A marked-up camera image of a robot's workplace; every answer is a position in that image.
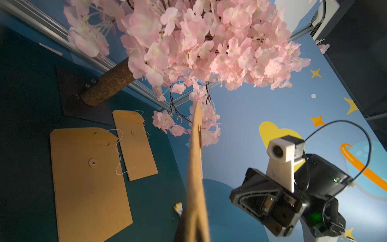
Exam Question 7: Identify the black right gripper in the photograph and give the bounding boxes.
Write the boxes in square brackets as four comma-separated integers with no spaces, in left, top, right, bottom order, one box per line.
[230,154,353,238]

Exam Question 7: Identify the brown kraft envelope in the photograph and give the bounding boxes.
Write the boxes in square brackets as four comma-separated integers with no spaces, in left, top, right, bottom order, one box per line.
[174,103,211,242]
[50,128,133,242]

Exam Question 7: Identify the brown kraft file bag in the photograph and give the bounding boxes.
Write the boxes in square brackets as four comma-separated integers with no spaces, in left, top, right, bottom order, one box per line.
[112,110,158,181]

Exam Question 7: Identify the white closure string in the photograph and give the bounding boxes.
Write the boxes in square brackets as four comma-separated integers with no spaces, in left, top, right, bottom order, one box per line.
[106,128,137,176]
[134,109,151,140]

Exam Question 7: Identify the white yellow cloth strip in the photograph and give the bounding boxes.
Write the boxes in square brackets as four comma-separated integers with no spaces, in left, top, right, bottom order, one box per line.
[173,202,183,217]

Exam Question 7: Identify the pink cherry blossom tree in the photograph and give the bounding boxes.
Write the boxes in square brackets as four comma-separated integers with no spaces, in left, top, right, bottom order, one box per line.
[63,0,331,147]

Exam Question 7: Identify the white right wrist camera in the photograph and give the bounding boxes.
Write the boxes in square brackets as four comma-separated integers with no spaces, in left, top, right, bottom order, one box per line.
[266,135,305,193]

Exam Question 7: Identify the dark metal tree base plate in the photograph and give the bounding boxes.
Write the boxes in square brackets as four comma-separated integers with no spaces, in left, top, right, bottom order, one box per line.
[55,65,114,126]

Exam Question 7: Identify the aluminium back rail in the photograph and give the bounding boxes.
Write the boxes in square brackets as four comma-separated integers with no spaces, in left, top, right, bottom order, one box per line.
[0,0,170,110]

